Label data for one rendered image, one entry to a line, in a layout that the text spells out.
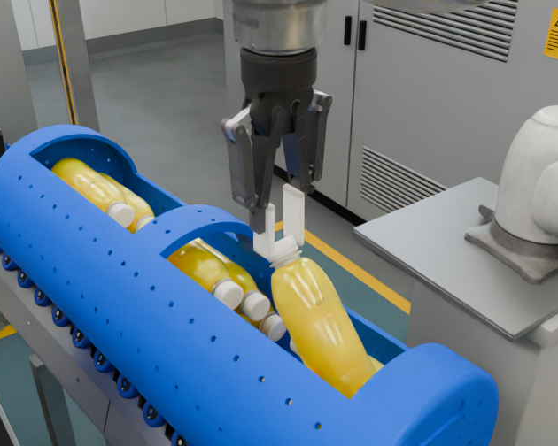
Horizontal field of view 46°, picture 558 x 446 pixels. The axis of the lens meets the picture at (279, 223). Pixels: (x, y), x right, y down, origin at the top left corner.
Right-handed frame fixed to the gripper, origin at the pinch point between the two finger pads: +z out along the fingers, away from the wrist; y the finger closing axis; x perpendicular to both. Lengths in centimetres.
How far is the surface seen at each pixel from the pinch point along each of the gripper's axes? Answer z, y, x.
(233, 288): 14.7, 0.0, -9.4
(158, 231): 8.9, 4.3, -20.1
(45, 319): 39, 12, -51
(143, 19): 106, -247, -463
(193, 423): 20.9, 14.3, 1.3
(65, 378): 46, 14, -42
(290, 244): 2.1, -0.1, 1.8
